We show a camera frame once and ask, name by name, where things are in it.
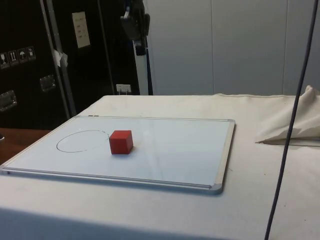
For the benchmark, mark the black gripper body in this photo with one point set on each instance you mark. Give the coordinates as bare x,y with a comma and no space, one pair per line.
136,6

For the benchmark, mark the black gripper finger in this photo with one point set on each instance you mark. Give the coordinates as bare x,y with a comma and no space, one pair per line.
128,25
143,25

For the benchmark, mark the red cube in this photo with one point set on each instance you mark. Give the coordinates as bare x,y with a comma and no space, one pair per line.
120,145

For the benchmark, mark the pale locker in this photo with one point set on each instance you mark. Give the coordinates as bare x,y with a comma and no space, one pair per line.
180,50
250,50
292,37

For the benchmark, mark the black cabinet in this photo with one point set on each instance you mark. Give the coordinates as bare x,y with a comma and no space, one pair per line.
25,100

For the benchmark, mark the white and blue upright post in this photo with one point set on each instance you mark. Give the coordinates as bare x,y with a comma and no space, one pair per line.
141,70

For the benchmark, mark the white wall socket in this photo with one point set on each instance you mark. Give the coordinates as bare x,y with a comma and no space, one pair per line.
123,88

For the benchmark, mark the white whiteboard with metal frame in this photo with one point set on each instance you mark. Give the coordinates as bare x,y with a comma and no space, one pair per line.
162,150

